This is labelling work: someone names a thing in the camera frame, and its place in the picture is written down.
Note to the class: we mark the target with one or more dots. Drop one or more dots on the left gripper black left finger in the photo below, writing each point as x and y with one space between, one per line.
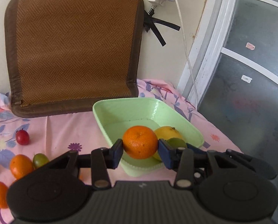
99 161

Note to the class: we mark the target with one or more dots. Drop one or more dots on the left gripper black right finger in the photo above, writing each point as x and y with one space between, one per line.
194 165

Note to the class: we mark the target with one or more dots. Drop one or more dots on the green lime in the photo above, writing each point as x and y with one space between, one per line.
177 143

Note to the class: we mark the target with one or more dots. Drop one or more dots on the yellow lemon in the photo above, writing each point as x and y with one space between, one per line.
167 132

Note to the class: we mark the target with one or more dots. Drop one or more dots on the light green plastic bowl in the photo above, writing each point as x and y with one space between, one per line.
115 116

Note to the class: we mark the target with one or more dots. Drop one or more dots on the green cherry tomato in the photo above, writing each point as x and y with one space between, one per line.
39 160

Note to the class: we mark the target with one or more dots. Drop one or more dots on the small orange kumquat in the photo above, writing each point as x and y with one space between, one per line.
20 166

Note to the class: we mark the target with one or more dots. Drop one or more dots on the red cherry tomato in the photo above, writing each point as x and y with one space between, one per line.
22 137

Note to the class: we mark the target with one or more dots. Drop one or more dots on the white framed glass door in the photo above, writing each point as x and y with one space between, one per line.
234 82

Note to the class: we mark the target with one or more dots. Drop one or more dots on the brown woven seat cushion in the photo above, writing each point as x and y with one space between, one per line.
65 55

